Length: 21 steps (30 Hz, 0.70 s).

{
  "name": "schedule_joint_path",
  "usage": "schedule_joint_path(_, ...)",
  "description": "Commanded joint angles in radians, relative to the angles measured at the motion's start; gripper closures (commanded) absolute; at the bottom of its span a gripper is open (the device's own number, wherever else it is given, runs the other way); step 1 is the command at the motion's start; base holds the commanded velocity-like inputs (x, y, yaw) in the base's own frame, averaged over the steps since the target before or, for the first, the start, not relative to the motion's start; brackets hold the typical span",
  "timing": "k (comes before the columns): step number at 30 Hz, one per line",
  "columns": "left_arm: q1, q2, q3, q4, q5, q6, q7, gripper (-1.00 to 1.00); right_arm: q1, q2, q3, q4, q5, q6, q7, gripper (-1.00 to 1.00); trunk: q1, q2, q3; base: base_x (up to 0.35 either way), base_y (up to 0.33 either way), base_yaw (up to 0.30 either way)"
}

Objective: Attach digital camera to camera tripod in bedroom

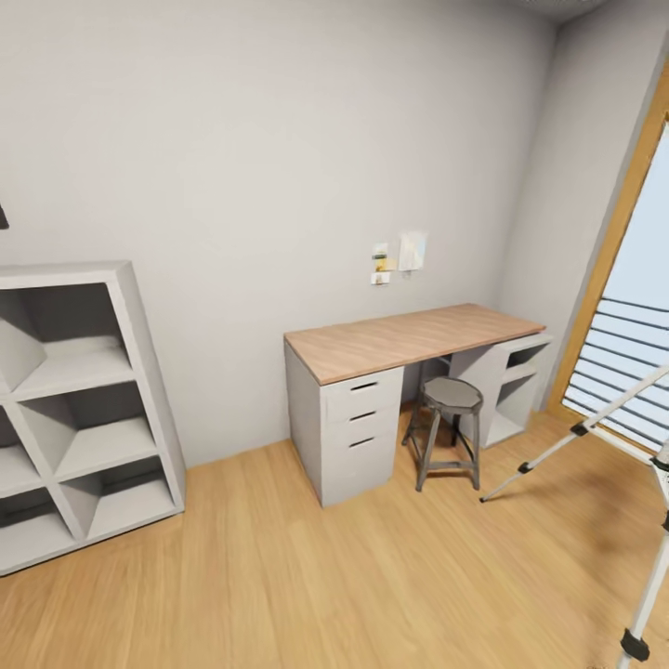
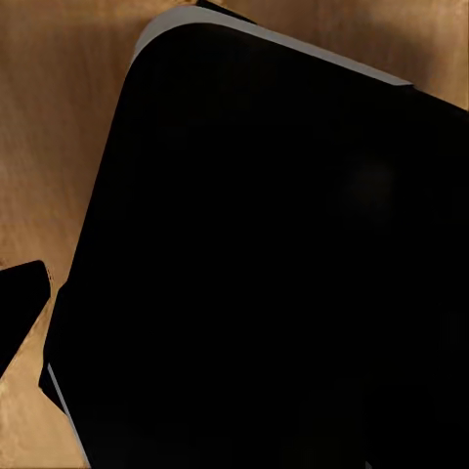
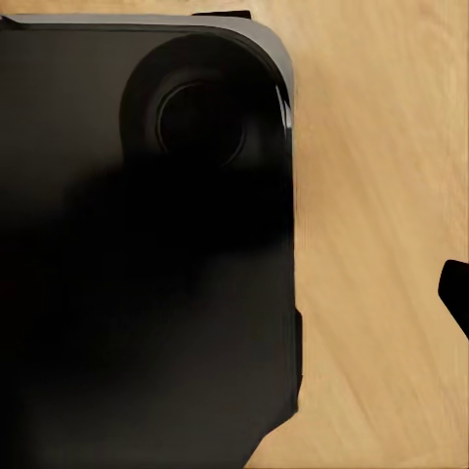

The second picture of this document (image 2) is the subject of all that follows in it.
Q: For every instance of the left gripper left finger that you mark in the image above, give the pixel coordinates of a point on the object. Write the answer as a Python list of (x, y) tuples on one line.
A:
[(24, 290)]

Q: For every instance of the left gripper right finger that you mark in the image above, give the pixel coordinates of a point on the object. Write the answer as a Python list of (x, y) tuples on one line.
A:
[(454, 291)]

